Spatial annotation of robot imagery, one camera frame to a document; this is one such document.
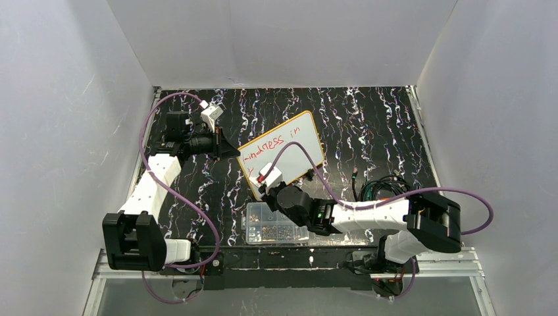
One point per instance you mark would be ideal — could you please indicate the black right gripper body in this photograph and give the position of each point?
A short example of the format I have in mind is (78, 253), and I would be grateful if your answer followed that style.
(270, 191)

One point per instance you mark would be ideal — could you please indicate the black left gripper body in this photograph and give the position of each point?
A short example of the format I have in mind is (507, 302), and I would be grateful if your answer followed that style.
(218, 143)

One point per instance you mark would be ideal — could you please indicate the yellow framed whiteboard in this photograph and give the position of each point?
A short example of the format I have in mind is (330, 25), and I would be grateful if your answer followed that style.
(296, 134)

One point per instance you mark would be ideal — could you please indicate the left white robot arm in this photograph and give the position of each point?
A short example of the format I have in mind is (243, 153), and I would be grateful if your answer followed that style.
(133, 239)

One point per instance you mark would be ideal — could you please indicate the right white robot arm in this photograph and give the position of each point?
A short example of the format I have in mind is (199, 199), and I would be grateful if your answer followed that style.
(420, 221)

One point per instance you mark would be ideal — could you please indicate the clear plastic screw box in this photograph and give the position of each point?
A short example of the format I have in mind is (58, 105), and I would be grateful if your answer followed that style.
(263, 226)

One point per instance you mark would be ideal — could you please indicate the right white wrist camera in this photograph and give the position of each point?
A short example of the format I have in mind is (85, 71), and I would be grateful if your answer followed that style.
(269, 176)

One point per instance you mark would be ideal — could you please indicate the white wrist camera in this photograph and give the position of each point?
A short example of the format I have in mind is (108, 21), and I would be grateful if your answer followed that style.
(269, 176)
(210, 114)

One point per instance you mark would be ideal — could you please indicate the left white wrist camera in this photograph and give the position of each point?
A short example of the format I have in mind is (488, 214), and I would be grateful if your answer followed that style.
(210, 114)

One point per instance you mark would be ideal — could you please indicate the black ethernet cable teal plug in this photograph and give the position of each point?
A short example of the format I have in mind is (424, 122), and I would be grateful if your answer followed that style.
(393, 183)

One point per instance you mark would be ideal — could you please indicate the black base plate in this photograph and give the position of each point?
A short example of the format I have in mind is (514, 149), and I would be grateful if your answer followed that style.
(350, 277)

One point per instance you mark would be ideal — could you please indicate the aluminium side rail left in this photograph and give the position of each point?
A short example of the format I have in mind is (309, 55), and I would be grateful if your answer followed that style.
(146, 123)

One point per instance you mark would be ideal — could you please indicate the aluminium side rail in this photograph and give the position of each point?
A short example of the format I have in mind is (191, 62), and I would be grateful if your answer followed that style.
(417, 111)
(146, 123)

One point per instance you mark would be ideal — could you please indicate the aluminium side rail right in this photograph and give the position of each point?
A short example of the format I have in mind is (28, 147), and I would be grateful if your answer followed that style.
(417, 111)

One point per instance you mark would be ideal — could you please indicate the aluminium front rail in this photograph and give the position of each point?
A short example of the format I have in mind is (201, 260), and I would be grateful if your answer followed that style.
(430, 264)

